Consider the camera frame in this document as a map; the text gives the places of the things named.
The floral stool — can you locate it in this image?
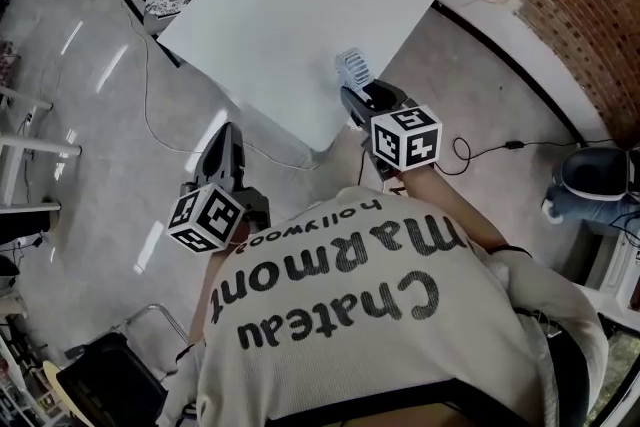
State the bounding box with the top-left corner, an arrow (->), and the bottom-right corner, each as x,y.
0,39 -> 21,89

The dark chair with white rim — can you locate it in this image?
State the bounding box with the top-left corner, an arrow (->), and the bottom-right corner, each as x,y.
559,146 -> 635,202

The white panelled cabinet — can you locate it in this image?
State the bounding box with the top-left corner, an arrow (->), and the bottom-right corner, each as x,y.
584,224 -> 640,311

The person's left forearm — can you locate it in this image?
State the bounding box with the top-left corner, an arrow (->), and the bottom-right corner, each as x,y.
187,244 -> 239,352

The white desk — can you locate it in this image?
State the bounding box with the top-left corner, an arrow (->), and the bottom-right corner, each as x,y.
156,0 -> 480,166

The cream printed sweater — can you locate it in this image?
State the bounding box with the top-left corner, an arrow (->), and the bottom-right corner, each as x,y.
164,186 -> 610,427

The black cable with adapter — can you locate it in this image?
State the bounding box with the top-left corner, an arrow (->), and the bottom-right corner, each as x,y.
452,137 -> 616,177

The black power cable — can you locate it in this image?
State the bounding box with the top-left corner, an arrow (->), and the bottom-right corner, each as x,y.
356,139 -> 372,189

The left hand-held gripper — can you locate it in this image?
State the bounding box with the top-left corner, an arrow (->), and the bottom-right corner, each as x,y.
166,121 -> 272,255

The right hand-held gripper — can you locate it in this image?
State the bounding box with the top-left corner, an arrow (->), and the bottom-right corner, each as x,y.
339,79 -> 444,184

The black wrist band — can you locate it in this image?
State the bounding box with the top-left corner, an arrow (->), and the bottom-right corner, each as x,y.
487,244 -> 534,260

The black chair with metal frame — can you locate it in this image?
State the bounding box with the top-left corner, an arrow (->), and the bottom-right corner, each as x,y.
42,303 -> 192,427

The person's right forearm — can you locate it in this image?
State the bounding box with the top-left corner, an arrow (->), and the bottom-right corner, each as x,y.
398,164 -> 507,257

